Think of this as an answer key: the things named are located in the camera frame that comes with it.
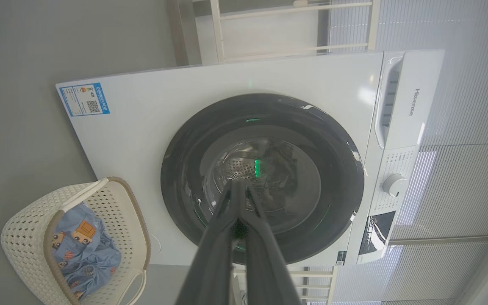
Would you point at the white front-load washing machine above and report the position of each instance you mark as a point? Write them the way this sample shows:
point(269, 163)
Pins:
point(142, 148)

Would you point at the white metal railing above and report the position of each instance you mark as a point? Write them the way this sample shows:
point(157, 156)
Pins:
point(311, 274)

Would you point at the cream perforated laundry basket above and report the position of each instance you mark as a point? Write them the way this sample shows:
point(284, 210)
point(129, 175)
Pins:
point(23, 237)

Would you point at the small dark sticker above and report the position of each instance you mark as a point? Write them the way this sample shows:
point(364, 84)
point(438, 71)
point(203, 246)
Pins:
point(341, 258)

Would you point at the blue energy label sticker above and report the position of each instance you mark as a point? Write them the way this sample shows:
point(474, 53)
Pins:
point(84, 99)

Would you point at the blue knotted printed garment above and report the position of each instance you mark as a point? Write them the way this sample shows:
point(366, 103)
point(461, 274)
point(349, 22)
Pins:
point(89, 275)

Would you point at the blue garment with truck print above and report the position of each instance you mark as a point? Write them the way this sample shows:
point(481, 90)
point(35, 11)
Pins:
point(84, 233)

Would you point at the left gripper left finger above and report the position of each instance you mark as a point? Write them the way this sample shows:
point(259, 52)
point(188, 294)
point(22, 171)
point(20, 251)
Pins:
point(214, 254)

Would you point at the white drying rack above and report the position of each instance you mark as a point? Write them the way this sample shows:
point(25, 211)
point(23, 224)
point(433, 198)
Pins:
point(295, 53)

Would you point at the white round control knob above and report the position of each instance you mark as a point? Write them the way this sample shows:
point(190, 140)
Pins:
point(395, 185)

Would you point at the white detergent drawer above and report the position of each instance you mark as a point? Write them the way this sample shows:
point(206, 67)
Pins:
point(390, 97)

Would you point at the black washer display panel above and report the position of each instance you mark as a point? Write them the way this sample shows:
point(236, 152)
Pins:
point(377, 231)

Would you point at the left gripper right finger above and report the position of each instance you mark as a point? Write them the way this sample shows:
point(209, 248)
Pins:
point(265, 262)

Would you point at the glass washing machine door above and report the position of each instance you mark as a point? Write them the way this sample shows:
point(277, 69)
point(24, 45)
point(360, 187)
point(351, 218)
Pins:
point(337, 178)

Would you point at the perforated steel washer drum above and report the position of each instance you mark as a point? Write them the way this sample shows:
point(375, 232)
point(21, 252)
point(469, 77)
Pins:
point(237, 165)

